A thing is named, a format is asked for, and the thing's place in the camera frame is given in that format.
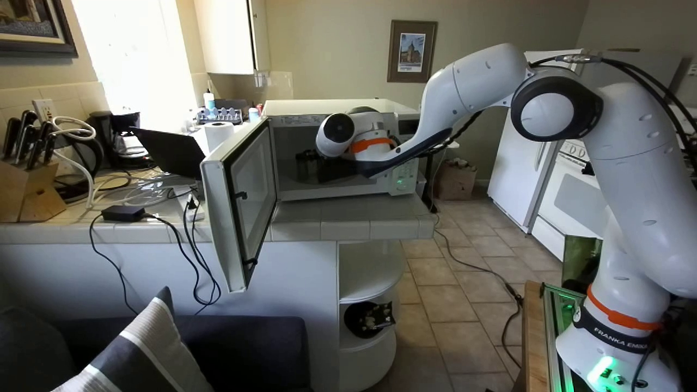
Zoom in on dark bowl with contents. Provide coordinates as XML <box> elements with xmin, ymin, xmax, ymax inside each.
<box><xmin>344</xmin><ymin>300</ymin><xmax>399</xmax><ymax>343</ymax></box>

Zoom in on black handled knife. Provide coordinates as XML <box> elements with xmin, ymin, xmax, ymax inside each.
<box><xmin>19</xmin><ymin>106</ymin><xmax>39</xmax><ymax>170</ymax></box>
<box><xmin>36</xmin><ymin>121</ymin><xmax>59</xmax><ymax>168</ymax></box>
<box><xmin>3</xmin><ymin>116</ymin><xmax>22</xmax><ymax>164</ymax></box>

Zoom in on white refrigerator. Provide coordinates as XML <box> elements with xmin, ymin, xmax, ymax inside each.
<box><xmin>485</xmin><ymin>49</ymin><xmax>583</xmax><ymax>236</ymax></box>

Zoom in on white paper towel roll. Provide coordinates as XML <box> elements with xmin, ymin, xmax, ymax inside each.
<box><xmin>202</xmin><ymin>121</ymin><xmax>235</xmax><ymax>155</ymax></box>

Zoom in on white round pedestal table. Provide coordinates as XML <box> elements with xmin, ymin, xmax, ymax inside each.
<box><xmin>336</xmin><ymin>237</ymin><xmax>405</xmax><ymax>392</ymax></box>

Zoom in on thick white cord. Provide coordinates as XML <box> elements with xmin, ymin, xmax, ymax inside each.
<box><xmin>46</xmin><ymin>116</ymin><xmax>101</xmax><ymax>210</ymax></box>

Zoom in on wooden robot mounting table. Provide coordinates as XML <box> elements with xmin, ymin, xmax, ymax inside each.
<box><xmin>521</xmin><ymin>282</ymin><xmax>590</xmax><ymax>392</ymax></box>

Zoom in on black adapter cables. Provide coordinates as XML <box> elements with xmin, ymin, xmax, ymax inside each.
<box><xmin>85</xmin><ymin>191</ymin><xmax>224</xmax><ymax>317</ymax></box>

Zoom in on white tiled kitchen counter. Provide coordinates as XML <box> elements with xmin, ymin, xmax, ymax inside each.
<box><xmin>0</xmin><ymin>164</ymin><xmax>438</xmax><ymax>392</ymax></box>

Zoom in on black laptop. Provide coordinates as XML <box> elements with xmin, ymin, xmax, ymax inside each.
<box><xmin>133</xmin><ymin>127</ymin><xmax>207</xmax><ymax>180</ymax></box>

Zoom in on dark blue sofa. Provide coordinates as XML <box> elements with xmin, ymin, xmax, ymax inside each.
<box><xmin>0</xmin><ymin>303</ymin><xmax>314</xmax><ymax>392</ymax></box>

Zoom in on white microwave oven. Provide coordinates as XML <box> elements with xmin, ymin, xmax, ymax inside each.
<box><xmin>259</xmin><ymin>96</ymin><xmax>422</xmax><ymax>205</ymax></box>

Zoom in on dark framed picture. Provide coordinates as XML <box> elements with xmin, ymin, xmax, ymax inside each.
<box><xmin>0</xmin><ymin>0</ymin><xmax>78</xmax><ymax>58</ymax></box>

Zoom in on wooden knife block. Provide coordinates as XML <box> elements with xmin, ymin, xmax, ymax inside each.
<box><xmin>0</xmin><ymin>155</ymin><xmax>69</xmax><ymax>226</ymax></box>

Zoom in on brown framed picture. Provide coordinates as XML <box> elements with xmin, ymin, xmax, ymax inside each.
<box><xmin>385</xmin><ymin>17</ymin><xmax>439</xmax><ymax>86</ymax></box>

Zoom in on black power adapter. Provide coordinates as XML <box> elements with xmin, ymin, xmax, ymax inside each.
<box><xmin>101</xmin><ymin>205</ymin><xmax>149</xmax><ymax>224</ymax></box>

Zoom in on black microwave power cable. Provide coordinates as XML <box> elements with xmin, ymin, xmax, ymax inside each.
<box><xmin>434</xmin><ymin>224</ymin><xmax>528</xmax><ymax>369</ymax></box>

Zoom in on white kitchen stove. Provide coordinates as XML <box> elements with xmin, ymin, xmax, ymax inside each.
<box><xmin>530</xmin><ymin>138</ymin><xmax>619</xmax><ymax>262</ymax></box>

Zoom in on microwave door with window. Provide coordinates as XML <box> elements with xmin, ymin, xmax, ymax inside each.
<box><xmin>200</xmin><ymin>118</ymin><xmax>280</xmax><ymax>294</ymax></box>

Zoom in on small jar rack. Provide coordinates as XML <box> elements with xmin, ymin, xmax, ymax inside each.
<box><xmin>216</xmin><ymin>104</ymin><xmax>250</xmax><ymax>127</ymax></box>

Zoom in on blue white striped cushion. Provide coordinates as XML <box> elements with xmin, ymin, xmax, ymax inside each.
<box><xmin>52</xmin><ymin>285</ymin><xmax>216</xmax><ymax>392</ymax></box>

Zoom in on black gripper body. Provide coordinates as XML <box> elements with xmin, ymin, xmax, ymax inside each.
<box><xmin>315</xmin><ymin>155</ymin><xmax>361</xmax><ymax>184</ymax></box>

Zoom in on black coffee maker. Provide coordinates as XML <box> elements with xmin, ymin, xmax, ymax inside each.
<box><xmin>85</xmin><ymin>110</ymin><xmax>143</xmax><ymax>172</ymax></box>

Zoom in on brown cardboard box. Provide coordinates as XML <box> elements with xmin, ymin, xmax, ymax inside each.
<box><xmin>434</xmin><ymin>159</ymin><xmax>480</xmax><ymax>202</ymax></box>

